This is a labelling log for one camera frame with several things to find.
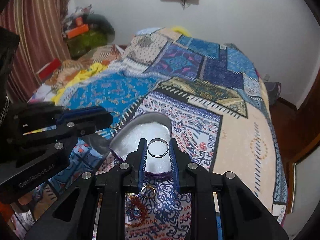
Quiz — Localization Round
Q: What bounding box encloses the small silver ring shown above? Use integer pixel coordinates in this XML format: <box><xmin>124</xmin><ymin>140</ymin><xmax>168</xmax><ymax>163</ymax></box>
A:
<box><xmin>108</xmin><ymin>110</ymin><xmax>122</xmax><ymax>130</ymax></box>

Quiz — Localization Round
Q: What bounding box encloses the purple heart-shaped tin box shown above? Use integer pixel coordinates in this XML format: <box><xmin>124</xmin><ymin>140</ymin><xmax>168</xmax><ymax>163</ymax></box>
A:
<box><xmin>110</xmin><ymin>112</ymin><xmax>172</xmax><ymax>177</ymax></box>

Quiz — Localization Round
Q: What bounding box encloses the red box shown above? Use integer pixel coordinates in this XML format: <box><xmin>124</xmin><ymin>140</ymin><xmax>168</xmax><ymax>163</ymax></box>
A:
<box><xmin>35</xmin><ymin>59</ymin><xmax>61</xmax><ymax>82</ymax></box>

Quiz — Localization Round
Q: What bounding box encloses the yellow towel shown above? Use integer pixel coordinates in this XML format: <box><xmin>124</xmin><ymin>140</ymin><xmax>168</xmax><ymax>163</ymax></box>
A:
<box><xmin>50</xmin><ymin>62</ymin><xmax>108</xmax><ymax>105</ymax></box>

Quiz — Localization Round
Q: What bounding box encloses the patchwork patterned bedspread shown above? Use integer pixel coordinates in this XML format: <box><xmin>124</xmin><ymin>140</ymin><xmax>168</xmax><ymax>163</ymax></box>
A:
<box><xmin>7</xmin><ymin>26</ymin><xmax>288</xmax><ymax>240</ymax></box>

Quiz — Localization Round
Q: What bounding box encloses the brown patterned pillow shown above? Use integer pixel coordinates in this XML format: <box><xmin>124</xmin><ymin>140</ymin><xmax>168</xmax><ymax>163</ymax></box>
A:
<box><xmin>62</xmin><ymin>44</ymin><xmax>123</xmax><ymax>69</ymax></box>

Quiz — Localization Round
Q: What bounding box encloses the orange box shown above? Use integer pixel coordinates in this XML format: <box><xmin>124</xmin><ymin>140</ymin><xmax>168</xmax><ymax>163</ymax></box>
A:
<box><xmin>67</xmin><ymin>24</ymin><xmax>89</xmax><ymax>39</ymax></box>

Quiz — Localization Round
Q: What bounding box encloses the green bag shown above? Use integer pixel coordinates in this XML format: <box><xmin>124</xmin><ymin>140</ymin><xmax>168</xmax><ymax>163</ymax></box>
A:
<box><xmin>63</xmin><ymin>14</ymin><xmax>115</xmax><ymax>59</ymax></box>

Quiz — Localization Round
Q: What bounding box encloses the striped brown curtain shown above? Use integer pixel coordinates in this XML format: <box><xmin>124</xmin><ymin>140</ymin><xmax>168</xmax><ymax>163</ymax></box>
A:
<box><xmin>1</xmin><ymin>0</ymin><xmax>71</xmax><ymax>101</ymax></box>

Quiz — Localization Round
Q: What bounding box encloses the dark backpack on floor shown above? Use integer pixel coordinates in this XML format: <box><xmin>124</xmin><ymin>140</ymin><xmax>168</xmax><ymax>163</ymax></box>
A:
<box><xmin>264</xmin><ymin>81</ymin><xmax>281</xmax><ymax>106</ymax></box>

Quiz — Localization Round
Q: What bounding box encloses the brown wooden door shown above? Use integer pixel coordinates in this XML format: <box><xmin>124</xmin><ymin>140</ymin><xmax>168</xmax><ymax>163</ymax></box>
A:
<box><xmin>283</xmin><ymin>75</ymin><xmax>319</xmax><ymax>163</ymax></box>

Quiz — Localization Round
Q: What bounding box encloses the gold ring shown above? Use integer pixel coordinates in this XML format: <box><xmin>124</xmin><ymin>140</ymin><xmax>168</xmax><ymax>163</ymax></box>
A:
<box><xmin>141</xmin><ymin>183</ymin><xmax>158</xmax><ymax>200</ymax></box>

